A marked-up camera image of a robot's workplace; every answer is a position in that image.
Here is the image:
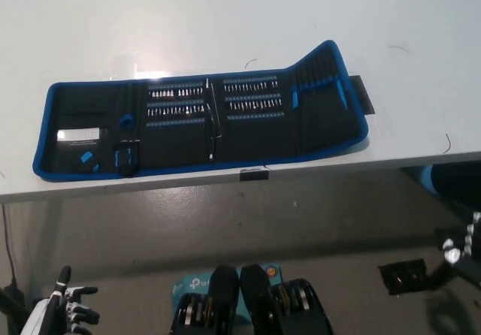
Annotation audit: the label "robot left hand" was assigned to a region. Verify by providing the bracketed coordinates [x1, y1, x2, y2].
[22, 265, 102, 335]

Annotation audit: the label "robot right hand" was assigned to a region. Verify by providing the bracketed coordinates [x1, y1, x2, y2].
[428, 211, 481, 290]

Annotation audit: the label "black toolkit roll blue trim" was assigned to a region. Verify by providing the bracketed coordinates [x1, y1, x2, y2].
[32, 40, 371, 183]

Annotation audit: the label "black power adapter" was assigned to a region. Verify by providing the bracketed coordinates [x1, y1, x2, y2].
[0, 284, 27, 335]

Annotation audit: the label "black floor plate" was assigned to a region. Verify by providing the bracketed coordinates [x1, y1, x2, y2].
[378, 258, 430, 295]

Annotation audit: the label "blue and black chair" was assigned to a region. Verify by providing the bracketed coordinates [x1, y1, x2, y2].
[415, 164, 481, 209]

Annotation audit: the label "teal tp-link box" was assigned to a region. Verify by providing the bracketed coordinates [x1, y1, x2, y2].
[171, 263, 283, 335]

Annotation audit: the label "white card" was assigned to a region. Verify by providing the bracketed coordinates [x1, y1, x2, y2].
[56, 127, 103, 143]

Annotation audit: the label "small black tape piece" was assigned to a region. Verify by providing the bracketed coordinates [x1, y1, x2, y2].
[239, 168, 270, 182]

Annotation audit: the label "silver tweezers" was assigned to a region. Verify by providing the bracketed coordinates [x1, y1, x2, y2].
[204, 103, 216, 161]

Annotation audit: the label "thin black cable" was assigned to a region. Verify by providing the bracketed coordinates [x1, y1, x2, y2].
[2, 204, 17, 287]

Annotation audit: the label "black and blue strap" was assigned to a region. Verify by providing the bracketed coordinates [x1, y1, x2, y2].
[113, 141, 141, 177]

